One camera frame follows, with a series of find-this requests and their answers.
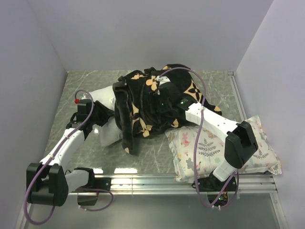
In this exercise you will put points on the black pillowcase with tan flowers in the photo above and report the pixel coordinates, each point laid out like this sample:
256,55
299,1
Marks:
135,106

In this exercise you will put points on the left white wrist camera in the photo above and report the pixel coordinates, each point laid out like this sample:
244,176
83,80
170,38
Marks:
83,97

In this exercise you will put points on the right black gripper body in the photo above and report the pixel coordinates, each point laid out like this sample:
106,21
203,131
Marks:
162,106

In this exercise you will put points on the aluminium mounting rail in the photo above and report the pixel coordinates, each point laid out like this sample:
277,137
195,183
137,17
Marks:
165,185

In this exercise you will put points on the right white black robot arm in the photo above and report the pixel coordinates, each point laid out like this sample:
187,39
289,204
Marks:
239,140

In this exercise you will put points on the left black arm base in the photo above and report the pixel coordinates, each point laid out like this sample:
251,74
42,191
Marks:
87,196

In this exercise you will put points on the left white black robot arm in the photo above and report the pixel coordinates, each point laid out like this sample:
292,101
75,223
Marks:
46,181

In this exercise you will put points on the white floral printed pillow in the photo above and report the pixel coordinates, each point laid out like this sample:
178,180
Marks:
210,152

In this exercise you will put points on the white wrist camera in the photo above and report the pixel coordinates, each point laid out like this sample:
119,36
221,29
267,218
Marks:
162,80
83,97

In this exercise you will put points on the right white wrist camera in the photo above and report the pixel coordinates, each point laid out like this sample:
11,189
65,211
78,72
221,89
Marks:
162,80

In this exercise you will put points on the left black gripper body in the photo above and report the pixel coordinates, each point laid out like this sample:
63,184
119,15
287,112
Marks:
100,114

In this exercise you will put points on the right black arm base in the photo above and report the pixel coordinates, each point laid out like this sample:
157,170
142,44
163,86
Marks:
225,192

